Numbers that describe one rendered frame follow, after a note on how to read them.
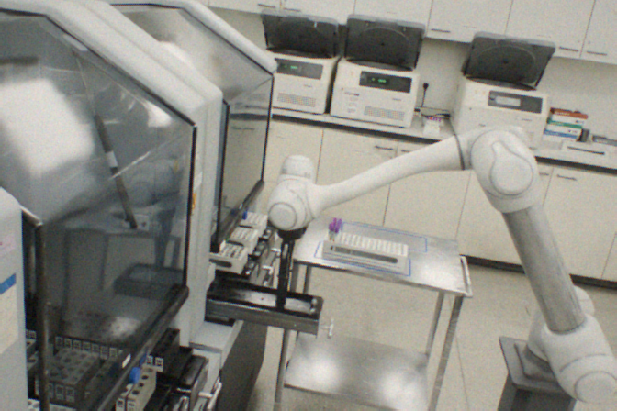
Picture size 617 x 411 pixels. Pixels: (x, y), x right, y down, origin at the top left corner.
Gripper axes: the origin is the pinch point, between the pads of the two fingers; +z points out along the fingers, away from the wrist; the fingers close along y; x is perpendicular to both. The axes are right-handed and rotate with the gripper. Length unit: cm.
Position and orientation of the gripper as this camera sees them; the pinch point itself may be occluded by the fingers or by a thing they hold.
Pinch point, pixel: (283, 283)
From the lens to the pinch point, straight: 181.8
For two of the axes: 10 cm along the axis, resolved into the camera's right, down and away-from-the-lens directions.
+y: -1.5, 3.0, -9.4
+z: -1.3, 9.4, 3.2
